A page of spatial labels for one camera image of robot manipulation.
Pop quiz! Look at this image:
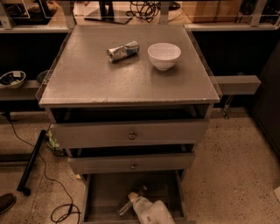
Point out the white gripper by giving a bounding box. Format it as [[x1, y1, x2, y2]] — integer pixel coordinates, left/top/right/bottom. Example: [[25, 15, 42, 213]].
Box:
[[128, 192, 158, 224]]

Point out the clear plastic water bottle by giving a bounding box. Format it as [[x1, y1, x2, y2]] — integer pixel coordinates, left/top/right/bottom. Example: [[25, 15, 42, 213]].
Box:
[[117, 185, 147, 216]]

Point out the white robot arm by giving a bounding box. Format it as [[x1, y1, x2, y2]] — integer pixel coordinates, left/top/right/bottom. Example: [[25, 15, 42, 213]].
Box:
[[128, 192, 175, 224]]

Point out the grey bottom drawer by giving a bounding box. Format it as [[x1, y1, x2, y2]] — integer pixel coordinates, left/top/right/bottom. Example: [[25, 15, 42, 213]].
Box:
[[80, 171, 187, 224]]

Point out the grey drawer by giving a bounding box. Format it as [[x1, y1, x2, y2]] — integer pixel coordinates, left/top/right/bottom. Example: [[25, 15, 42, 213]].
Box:
[[51, 119, 209, 149], [68, 153, 195, 174], [80, 171, 187, 224]]

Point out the grey middle drawer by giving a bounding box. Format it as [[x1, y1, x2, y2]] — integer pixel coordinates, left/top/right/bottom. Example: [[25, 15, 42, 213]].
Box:
[[68, 153, 195, 174]]

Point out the grey top drawer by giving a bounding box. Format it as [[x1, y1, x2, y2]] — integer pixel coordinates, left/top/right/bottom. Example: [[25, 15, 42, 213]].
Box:
[[51, 119, 209, 149]]

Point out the grey drawer cabinet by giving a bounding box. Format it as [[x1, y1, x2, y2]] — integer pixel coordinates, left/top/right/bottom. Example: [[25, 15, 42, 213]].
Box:
[[34, 24, 223, 224]]

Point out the green crumpled packet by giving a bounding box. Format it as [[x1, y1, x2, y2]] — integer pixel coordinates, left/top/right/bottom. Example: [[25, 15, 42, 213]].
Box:
[[47, 130, 65, 157]]

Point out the black bar on floor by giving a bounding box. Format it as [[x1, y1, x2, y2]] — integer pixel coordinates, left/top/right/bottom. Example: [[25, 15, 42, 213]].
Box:
[[17, 130, 46, 196]]

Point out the dark shoe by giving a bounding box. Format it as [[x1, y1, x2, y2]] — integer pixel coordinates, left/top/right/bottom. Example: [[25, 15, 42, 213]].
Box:
[[0, 193, 16, 214]]

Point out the white ceramic bowl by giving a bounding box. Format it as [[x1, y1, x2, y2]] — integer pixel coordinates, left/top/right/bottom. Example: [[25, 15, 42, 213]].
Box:
[[148, 43, 181, 71]]

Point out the grey side shelf right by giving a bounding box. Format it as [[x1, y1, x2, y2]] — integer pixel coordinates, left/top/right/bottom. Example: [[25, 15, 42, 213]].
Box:
[[212, 75, 261, 95]]

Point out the grey side shelf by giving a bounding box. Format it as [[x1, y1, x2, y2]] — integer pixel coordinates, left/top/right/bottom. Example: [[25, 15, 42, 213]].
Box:
[[212, 75, 261, 95], [0, 80, 40, 101]]

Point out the crushed silver can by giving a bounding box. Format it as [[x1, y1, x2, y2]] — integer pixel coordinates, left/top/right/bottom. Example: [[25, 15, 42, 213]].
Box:
[[107, 41, 139, 62]]

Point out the grey side shelf left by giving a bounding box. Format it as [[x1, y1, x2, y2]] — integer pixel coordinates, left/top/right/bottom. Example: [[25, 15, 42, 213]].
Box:
[[0, 80, 40, 101]]

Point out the bowl with dark contents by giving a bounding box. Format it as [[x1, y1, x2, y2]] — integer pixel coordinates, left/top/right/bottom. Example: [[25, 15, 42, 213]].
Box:
[[0, 71, 26, 88]]

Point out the black monitor stand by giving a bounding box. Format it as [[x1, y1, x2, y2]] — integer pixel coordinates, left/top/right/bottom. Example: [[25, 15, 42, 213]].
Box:
[[84, 1, 132, 25]]

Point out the cardboard box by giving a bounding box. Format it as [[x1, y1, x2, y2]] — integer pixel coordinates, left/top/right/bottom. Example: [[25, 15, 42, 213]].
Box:
[[182, 0, 242, 23]]

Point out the black floor cable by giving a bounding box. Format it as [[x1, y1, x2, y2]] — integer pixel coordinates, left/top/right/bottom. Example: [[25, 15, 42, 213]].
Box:
[[3, 112, 81, 224]]

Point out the black cable bundle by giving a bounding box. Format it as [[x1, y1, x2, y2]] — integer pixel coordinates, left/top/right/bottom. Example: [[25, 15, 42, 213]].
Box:
[[125, 1, 181, 24]]

